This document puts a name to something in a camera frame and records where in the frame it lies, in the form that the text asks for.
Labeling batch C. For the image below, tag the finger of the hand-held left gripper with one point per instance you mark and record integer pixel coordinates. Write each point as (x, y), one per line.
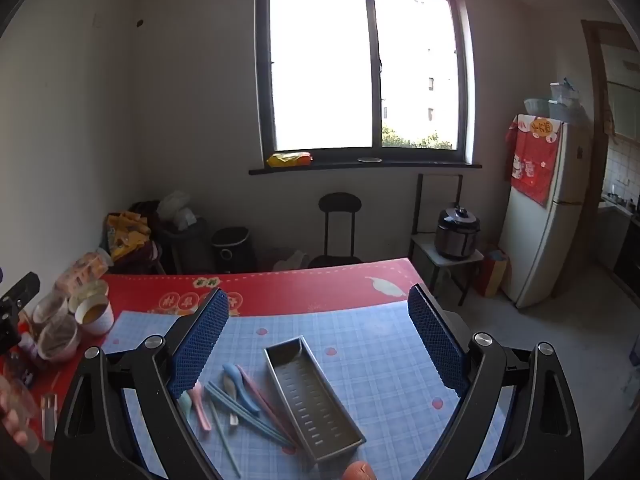
(22, 290)
(9, 330)

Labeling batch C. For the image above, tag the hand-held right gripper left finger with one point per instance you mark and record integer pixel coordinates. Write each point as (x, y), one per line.
(200, 345)

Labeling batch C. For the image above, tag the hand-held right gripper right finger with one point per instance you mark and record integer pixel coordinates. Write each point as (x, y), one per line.
(437, 340)

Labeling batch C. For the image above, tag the blue spoon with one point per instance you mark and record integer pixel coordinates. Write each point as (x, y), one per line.
(240, 385)

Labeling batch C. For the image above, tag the green spoon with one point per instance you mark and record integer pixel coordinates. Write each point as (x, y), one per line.
(185, 407)

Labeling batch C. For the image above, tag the pink spoon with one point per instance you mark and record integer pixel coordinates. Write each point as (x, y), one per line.
(202, 410)

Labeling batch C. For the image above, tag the white spoon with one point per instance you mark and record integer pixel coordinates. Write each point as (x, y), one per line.
(234, 417)

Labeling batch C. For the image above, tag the metal utensil tray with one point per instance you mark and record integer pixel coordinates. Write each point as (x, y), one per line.
(310, 405)

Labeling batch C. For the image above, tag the person's left hand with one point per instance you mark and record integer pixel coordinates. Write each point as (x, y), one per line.
(7, 410)

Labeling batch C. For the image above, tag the clear plastic cup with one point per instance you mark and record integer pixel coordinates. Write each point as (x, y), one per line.
(49, 307)
(59, 340)

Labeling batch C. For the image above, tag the blue plaid table mat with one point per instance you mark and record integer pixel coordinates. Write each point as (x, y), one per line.
(380, 360)

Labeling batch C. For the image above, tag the white paper bowl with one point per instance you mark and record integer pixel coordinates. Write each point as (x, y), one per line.
(87, 290)
(95, 317)

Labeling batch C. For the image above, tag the red paper bag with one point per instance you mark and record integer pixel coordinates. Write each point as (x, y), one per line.
(492, 272)

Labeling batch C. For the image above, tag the small white side table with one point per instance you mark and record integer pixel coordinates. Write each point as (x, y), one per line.
(425, 252)

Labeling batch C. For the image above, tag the dark grey bin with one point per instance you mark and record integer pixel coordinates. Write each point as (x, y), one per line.
(187, 250)

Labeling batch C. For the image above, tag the dark red clothes pile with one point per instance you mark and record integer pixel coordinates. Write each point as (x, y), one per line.
(150, 260)

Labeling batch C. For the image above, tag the black air fryer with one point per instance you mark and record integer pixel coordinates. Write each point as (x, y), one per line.
(230, 250)

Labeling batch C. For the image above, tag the black electric pressure cooker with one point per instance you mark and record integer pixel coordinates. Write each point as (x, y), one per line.
(457, 237)

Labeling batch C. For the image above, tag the yellow snack bags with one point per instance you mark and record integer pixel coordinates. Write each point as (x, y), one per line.
(125, 235)

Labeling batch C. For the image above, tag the white floor item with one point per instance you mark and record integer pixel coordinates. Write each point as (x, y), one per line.
(290, 262)

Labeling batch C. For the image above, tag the red printed table mat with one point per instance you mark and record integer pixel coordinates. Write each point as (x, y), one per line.
(310, 285)

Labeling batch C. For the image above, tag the white refrigerator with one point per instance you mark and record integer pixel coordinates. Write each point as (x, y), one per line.
(530, 250)

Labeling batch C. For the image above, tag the white plastic bag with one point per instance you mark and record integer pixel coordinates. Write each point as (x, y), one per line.
(175, 207)

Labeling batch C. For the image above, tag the black round stool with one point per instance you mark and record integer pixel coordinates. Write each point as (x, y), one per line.
(340, 205)

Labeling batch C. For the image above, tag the dark windowsill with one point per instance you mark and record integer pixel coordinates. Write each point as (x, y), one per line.
(365, 168)

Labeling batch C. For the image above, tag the small flat dish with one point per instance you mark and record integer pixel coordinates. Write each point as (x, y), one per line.
(369, 160)

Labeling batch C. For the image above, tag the red printed cloth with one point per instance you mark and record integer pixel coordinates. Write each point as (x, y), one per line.
(532, 165)

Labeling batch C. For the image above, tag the yellow packet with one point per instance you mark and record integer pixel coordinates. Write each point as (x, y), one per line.
(289, 159)

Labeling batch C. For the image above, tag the kitchen counter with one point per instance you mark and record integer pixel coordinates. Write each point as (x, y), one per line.
(617, 230)

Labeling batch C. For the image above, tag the pale plastic bowl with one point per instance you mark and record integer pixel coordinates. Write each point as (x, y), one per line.
(536, 106)

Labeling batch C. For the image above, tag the clear plastic container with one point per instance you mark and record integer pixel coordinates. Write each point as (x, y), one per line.
(565, 105)

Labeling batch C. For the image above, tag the window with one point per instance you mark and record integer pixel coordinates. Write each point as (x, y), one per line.
(350, 70)

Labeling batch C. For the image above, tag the dark metal rack frame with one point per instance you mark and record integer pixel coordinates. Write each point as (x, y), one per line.
(419, 200)

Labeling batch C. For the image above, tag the brown wooden door frame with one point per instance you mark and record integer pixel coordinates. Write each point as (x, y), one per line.
(592, 110)

